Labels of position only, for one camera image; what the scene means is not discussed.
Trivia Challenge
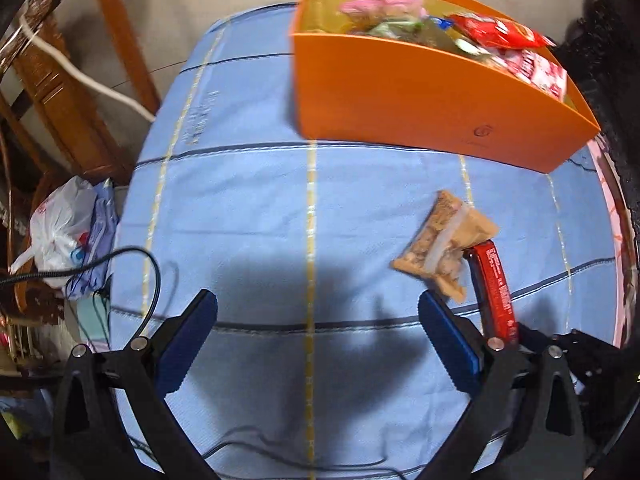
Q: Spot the white power cable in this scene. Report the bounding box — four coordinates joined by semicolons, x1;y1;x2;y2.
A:
20;15;157;123

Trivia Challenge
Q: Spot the large clear yellow cake packet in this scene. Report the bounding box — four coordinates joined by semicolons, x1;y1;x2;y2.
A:
410;20;496;63

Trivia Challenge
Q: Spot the pale purple plastic bag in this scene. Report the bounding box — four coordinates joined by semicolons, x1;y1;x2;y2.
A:
65;180;121;301

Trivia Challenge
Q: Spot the pink cloth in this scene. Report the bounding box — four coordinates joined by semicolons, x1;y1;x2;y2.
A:
587;140;631;346

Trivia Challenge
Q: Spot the carved wooden chair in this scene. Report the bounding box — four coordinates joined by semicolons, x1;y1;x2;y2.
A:
0;0;161;191

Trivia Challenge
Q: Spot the black cable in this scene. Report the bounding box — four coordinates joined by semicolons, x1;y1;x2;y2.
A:
0;246;162;341

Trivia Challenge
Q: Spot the tan crispy snack packet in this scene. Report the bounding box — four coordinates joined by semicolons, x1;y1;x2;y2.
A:
390;190;501;303

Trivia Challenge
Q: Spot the blue plaid cloth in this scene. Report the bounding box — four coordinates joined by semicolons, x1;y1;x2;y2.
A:
107;2;623;480

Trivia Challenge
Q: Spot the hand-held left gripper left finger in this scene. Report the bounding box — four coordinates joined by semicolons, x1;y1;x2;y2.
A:
50;288;219;480

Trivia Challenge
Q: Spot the orange plastic bin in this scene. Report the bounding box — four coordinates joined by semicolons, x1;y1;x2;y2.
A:
289;0;601;173

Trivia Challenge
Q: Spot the dark carved wooden furniture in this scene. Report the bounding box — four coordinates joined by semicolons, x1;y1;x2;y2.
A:
555;0;640;281

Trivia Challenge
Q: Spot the white plastic bag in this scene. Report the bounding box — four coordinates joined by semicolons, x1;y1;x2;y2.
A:
10;176;96;288

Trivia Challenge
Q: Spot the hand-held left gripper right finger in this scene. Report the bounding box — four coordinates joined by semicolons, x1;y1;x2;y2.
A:
417;290;586;480

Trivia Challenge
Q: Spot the red stick snack packet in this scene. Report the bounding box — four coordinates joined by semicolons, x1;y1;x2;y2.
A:
462;241;518;345

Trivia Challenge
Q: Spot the red white snack packet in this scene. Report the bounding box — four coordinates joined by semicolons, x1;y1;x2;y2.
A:
502;50;568;101

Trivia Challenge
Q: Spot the red chips packet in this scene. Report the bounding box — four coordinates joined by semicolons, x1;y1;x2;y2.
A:
447;12;556;51

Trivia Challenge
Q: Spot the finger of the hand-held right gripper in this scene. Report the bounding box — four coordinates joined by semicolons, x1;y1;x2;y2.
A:
516;322;551;353

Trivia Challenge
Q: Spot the pink snack packet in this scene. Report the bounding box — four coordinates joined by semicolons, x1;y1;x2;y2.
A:
340;0;428;18

